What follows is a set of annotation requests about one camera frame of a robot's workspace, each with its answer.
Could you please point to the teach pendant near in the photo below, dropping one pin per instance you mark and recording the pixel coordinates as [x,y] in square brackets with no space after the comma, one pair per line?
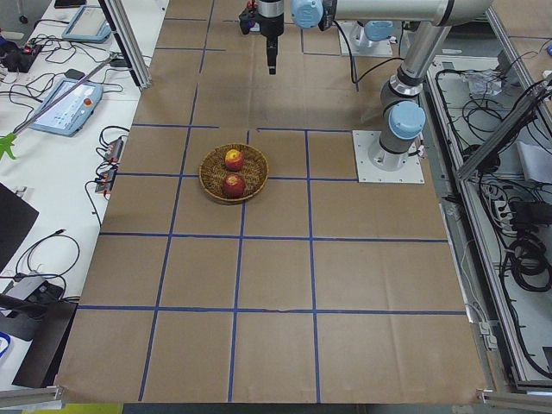
[70,114]

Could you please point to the dark red basket apple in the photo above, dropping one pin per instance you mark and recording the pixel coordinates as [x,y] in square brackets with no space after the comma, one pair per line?
[234,185]

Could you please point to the teach pendant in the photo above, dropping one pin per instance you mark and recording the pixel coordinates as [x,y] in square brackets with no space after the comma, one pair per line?
[70,114]
[88,25]

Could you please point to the aluminium frame post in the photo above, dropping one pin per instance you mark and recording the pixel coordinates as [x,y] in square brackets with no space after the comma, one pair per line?
[119,22]

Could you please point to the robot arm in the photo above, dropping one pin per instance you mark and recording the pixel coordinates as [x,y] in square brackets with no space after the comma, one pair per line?
[371,33]
[404,119]

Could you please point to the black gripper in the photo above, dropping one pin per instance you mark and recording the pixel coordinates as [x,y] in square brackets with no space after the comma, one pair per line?
[270,22]

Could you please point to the teach pendant far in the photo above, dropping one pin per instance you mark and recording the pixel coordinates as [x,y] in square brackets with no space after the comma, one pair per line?
[88,25]

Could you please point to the yellow-red striped apple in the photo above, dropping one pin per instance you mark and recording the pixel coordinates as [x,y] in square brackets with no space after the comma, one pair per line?
[234,160]

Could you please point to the woven wicker basket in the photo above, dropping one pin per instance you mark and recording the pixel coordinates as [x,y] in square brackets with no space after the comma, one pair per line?
[212,171]

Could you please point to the black laptop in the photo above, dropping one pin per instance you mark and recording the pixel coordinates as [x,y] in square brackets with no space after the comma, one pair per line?
[17,219]

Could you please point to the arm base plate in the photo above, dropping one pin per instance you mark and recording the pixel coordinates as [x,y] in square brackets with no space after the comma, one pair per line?
[383,50]
[375,165]

